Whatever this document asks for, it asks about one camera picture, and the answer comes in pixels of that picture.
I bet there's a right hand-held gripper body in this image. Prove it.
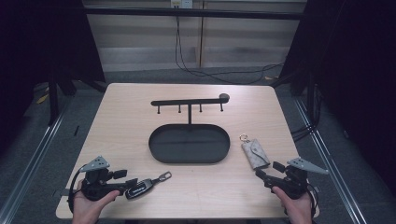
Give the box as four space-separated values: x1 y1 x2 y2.
262 156 330 201

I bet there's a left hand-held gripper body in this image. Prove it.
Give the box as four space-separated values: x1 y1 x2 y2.
79 155 128 202

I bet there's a black car key fob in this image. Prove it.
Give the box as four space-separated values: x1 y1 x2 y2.
124 171 173 201

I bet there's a beige key pouch with ring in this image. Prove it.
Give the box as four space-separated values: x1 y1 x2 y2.
239 133 272 171

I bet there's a person's left hand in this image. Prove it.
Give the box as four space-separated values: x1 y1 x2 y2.
71 179 121 224

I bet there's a person's right hand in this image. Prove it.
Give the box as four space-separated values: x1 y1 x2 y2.
271 185 314 224

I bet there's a black key rack with tray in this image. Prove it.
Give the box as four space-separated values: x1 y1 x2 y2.
148 92 232 165

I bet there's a black stand leg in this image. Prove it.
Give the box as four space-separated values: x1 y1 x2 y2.
47 78 61 126

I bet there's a yellow scrap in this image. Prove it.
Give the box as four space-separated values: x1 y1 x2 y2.
35 92 50 105

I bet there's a dark curtain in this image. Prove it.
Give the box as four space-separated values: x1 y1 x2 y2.
274 0 396 188
0 0 106 157

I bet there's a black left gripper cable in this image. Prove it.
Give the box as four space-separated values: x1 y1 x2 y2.
67 165 87 215

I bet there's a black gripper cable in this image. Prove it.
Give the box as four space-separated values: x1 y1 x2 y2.
305 182 320 218
67 165 87 215

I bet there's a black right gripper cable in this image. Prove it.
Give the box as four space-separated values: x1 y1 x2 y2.
305 182 320 218

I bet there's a metal floor rail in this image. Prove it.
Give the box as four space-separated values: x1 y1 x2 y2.
0 96 73 224
293 97 368 224

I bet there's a bundle of black floor cables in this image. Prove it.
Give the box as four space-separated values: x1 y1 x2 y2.
290 83 323 143

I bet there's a black wall cable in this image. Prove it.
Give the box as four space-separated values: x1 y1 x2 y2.
174 15 285 86

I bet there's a black horizontal frame bar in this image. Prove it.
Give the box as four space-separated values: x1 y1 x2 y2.
83 7 306 21

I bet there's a white wall socket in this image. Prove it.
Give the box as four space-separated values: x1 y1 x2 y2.
170 0 194 9

